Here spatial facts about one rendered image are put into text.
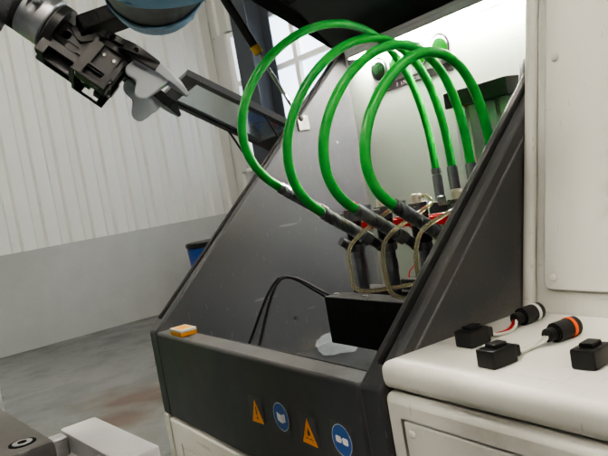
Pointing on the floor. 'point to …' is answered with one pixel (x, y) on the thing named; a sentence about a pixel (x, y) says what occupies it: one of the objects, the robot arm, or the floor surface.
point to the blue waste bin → (195, 250)
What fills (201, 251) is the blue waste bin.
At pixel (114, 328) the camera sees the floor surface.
